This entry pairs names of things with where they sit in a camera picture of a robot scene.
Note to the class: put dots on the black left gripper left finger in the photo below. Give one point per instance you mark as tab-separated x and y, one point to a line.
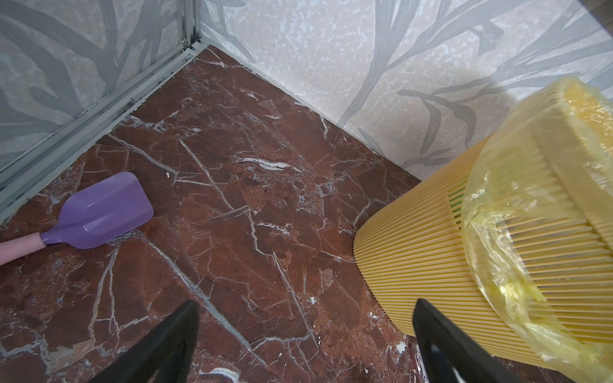
165	354

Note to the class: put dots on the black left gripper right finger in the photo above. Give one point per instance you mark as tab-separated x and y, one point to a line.
450	355

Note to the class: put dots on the yellow plastic waste bin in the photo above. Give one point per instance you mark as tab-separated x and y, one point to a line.
413	249

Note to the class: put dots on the yellow bin liner bag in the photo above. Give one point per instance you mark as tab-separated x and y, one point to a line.
537	227

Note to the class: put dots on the purple silicone spatula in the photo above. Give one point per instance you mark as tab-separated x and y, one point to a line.
90	218

